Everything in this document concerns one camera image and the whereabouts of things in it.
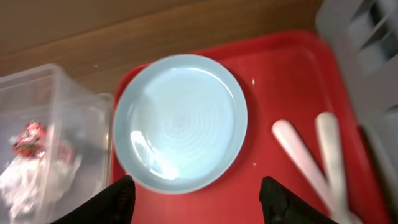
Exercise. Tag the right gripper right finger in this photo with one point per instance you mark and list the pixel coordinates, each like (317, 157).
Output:
(282, 206)

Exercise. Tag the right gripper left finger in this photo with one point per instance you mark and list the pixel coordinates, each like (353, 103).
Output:
(113, 205)

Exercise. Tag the white plastic fork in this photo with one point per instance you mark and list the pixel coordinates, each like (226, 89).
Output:
(294, 147)

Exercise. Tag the white plastic spoon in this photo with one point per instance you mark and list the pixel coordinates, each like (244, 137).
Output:
(328, 134)

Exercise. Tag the light blue plate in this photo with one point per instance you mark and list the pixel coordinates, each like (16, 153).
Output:
(180, 124)

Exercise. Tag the red snack wrapper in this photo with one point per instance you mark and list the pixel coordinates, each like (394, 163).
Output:
(33, 143)

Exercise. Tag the grey dishwasher rack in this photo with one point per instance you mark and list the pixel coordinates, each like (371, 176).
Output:
(363, 36)

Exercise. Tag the crumpled white tissue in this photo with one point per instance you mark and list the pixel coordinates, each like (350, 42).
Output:
(24, 180)

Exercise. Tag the clear plastic bin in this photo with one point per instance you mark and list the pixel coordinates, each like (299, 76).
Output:
(55, 144)

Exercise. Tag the red serving tray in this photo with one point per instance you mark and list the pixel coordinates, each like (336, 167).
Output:
(293, 76)

